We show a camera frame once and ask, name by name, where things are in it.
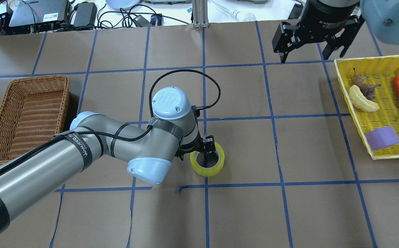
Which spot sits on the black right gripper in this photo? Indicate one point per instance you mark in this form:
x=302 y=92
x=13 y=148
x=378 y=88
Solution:
x=326 y=15

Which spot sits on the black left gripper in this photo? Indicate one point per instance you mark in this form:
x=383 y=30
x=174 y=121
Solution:
x=208 y=145

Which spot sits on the yellow tape roll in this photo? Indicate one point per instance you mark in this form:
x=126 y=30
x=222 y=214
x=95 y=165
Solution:
x=216 y=162

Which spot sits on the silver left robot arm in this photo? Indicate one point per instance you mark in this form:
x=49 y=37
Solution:
x=172 y=131

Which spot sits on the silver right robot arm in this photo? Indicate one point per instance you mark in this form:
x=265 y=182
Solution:
x=382 y=17

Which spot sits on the toy banana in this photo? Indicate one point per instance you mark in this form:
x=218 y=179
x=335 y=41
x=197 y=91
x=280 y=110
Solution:
x=360 y=101

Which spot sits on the yellow plastic basket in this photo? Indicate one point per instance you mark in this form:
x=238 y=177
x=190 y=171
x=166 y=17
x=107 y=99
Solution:
x=380 y=70

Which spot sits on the purple sponge block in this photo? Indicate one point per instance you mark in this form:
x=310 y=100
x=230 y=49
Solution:
x=382 y=137

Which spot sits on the small black adapter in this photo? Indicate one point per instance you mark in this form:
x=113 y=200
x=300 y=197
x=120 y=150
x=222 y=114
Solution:
x=155 y=20

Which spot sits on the light blue plate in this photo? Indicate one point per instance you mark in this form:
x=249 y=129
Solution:
x=121 y=4

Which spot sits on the brown wicker basket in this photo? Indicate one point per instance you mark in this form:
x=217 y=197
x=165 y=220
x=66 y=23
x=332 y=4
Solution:
x=33 y=109

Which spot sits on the black power adapter brick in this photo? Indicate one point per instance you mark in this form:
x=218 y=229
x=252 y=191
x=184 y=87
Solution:
x=85 y=14

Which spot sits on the black computer box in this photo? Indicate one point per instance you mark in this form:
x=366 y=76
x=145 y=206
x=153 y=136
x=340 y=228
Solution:
x=40 y=13

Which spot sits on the aluminium frame post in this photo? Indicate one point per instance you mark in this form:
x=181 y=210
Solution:
x=200 y=14

